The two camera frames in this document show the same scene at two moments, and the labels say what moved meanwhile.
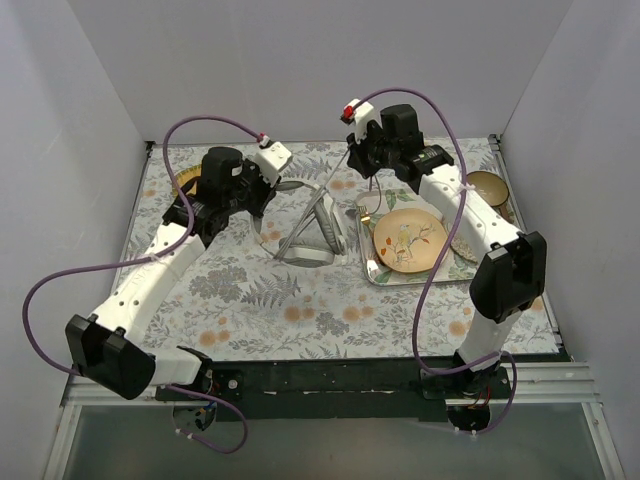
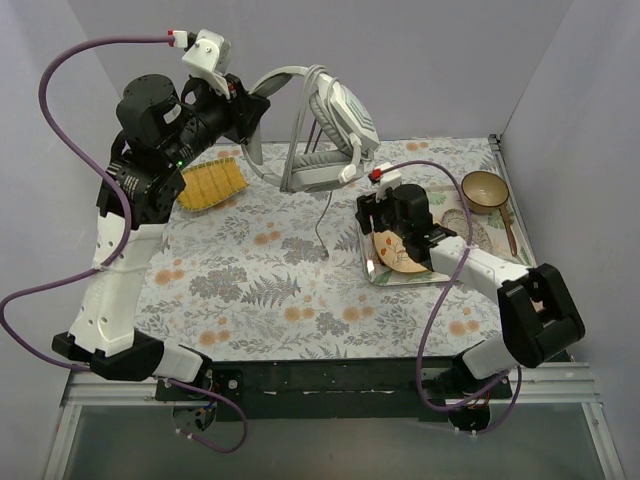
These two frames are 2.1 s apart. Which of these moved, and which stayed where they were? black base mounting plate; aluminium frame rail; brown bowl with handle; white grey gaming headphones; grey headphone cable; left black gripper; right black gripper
Moved: left black gripper; grey headphone cable; white grey gaming headphones; right black gripper
Stayed: brown bowl with handle; aluminium frame rail; black base mounting plate
